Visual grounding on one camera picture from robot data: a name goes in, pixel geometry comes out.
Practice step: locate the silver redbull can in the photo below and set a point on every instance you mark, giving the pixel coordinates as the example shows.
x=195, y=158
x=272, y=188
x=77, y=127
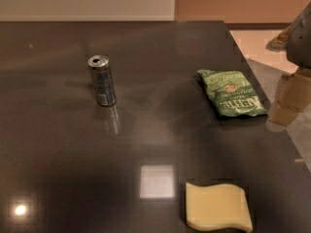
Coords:
x=99, y=67

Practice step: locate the yellow sponge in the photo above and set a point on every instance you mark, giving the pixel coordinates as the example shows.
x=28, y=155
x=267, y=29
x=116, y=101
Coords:
x=216, y=207

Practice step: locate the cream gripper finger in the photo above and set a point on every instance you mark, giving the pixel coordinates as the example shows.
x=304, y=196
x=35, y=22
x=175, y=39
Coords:
x=292, y=97

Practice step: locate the green jalapeno chip bag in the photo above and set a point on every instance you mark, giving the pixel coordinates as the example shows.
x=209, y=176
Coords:
x=231, y=93

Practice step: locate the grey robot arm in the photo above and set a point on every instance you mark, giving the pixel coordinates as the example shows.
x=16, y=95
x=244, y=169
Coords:
x=298, y=47

